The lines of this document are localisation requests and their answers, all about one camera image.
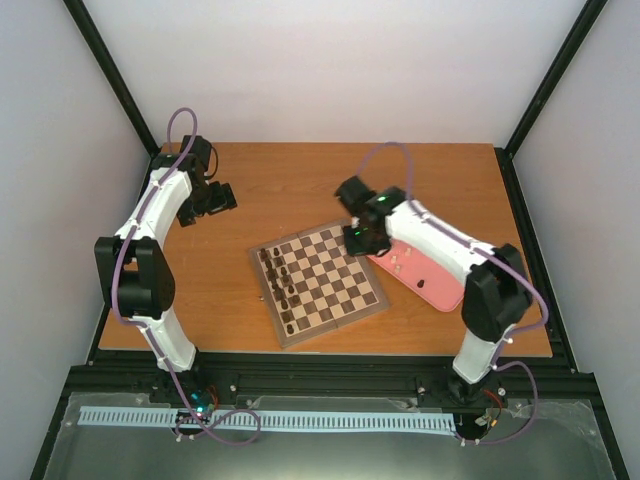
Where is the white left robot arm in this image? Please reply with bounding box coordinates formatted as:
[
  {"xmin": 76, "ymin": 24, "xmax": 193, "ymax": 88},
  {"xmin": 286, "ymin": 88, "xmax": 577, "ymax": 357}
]
[{"xmin": 94, "ymin": 135, "xmax": 237, "ymax": 403}]

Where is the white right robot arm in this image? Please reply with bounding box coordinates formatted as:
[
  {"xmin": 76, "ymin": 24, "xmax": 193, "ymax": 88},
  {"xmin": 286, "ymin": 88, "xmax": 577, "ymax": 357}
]
[{"xmin": 335, "ymin": 176, "xmax": 533, "ymax": 405}]

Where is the wooden chess board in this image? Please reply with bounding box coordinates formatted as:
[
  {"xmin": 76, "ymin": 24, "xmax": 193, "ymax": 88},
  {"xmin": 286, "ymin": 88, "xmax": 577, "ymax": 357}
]
[{"xmin": 248, "ymin": 220, "xmax": 390, "ymax": 348}]

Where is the pink plastic tray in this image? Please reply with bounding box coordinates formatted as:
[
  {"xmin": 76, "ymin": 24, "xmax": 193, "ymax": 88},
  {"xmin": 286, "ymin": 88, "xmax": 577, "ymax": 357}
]
[{"xmin": 368, "ymin": 240, "xmax": 464, "ymax": 312}]

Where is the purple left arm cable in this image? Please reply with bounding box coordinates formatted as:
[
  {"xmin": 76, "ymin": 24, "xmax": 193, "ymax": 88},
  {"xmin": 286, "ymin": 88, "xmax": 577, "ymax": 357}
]
[{"xmin": 110, "ymin": 107, "xmax": 263, "ymax": 448}]

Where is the light blue cable duct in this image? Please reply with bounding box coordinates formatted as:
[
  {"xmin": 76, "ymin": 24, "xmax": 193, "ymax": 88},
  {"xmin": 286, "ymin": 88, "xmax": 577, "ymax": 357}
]
[{"xmin": 77, "ymin": 406, "xmax": 455, "ymax": 436}]

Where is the black aluminium frame rail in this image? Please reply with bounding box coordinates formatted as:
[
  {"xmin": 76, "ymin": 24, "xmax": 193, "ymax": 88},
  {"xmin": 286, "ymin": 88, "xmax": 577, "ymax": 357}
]
[{"xmin": 64, "ymin": 349, "xmax": 596, "ymax": 401}]

